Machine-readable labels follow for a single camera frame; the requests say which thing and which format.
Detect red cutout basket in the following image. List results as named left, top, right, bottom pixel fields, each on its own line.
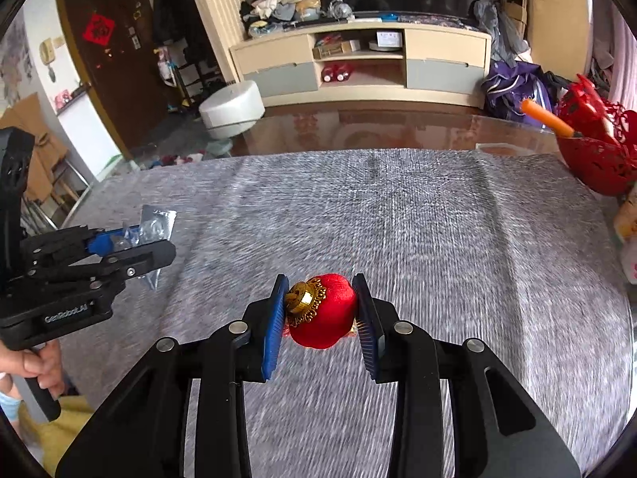
left=556, top=74, right=636, bottom=196

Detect dark brown door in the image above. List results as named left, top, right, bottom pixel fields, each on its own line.
left=56, top=0, right=179, bottom=159

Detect beige tv cabinet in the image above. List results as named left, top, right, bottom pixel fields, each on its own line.
left=230, top=21, right=491, bottom=108

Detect red diamond door sign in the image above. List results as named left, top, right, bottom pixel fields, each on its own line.
left=82, top=13, right=115, bottom=47

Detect red fabric ball ornament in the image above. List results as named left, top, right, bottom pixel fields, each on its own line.
left=284, top=273, right=358, bottom=350

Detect yellow cap cream bottle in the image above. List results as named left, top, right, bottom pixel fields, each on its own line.
left=613, top=194, right=637, bottom=244

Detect black hanging coats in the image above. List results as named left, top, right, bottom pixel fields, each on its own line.
left=152, top=0, right=216, bottom=64

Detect beige standing air conditioner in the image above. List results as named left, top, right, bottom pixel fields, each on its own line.
left=527, top=0, right=593, bottom=80

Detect brown coat on chair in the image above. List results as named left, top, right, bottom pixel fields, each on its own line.
left=0, top=90, right=71, bottom=203

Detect person's left hand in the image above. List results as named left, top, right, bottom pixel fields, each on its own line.
left=0, top=340, right=66, bottom=399

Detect white round stool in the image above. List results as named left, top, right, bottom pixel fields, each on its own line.
left=199, top=80, right=266, bottom=139

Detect yellow fluffy blanket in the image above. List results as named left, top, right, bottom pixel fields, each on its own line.
left=18, top=396, right=93, bottom=476

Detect purple bag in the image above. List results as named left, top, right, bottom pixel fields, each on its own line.
left=481, top=61, right=555, bottom=128

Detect orange foam stick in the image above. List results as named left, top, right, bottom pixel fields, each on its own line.
left=520, top=98, right=581, bottom=139

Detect grey woven table mat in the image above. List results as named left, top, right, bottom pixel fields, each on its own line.
left=62, top=149, right=633, bottom=472

